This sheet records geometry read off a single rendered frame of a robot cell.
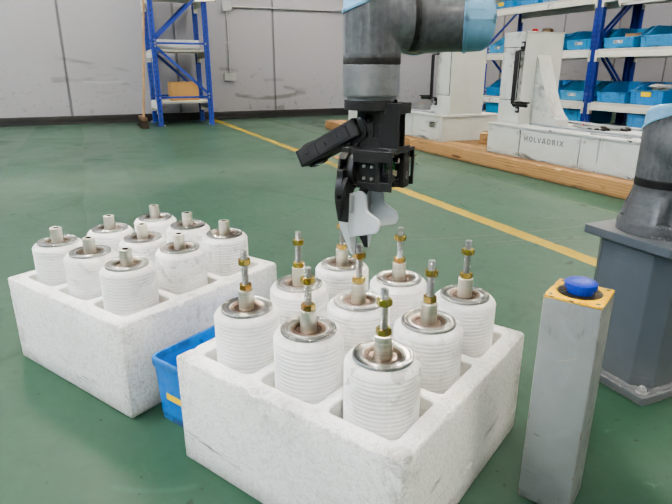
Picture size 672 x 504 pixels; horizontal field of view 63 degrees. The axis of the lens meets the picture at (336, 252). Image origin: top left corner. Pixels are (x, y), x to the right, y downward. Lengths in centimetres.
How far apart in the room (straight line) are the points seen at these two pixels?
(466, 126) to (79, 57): 446
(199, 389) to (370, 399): 29
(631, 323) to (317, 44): 673
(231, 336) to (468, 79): 364
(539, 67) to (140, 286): 302
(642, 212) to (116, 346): 95
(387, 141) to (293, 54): 673
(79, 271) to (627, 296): 101
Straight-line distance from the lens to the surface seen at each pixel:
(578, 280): 76
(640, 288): 112
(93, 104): 700
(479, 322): 84
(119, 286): 101
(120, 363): 102
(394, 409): 67
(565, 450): 83
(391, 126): 72
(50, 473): 99
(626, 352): 117
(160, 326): 103
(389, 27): 72
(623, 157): 302
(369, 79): 71
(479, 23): 76
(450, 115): 418
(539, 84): 364
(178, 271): 108
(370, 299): 83
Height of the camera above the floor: 58
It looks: 18 degrees down
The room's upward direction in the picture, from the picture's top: straight up
